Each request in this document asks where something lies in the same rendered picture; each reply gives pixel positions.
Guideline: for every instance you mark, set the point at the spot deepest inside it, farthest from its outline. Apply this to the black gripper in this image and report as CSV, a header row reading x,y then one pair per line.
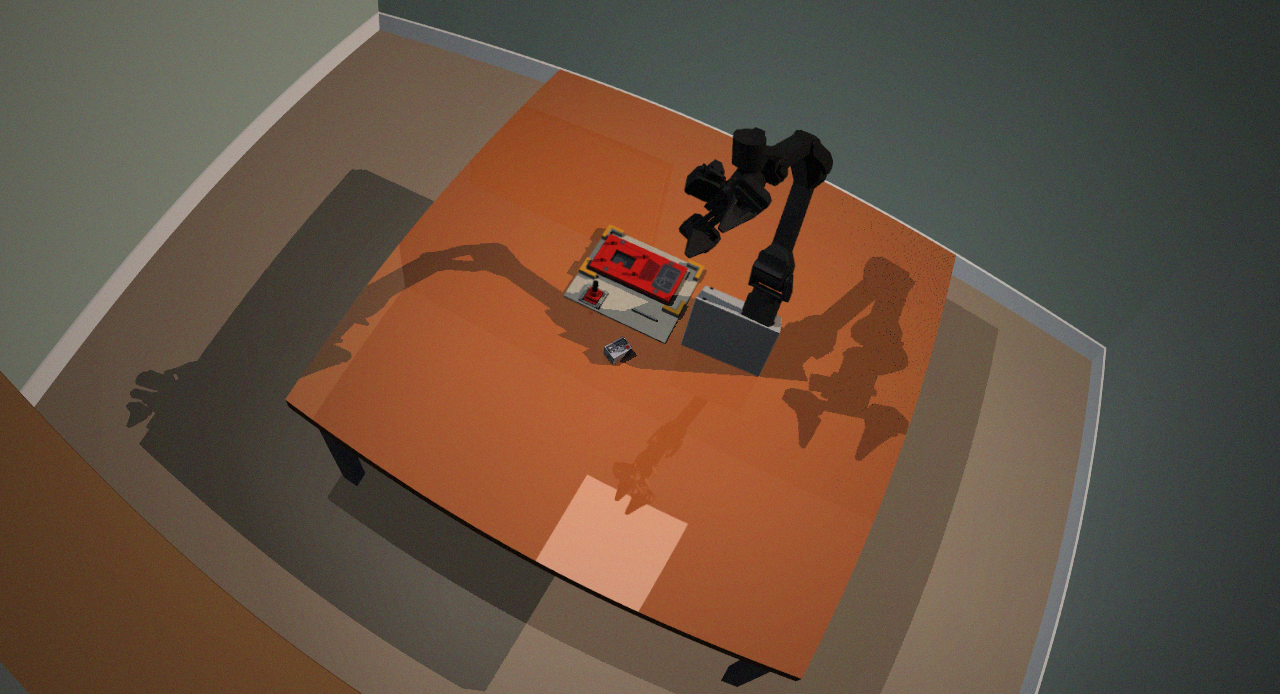
x,y
744,200

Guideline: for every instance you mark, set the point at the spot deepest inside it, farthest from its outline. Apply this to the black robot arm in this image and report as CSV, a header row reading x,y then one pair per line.
x,y
810,163

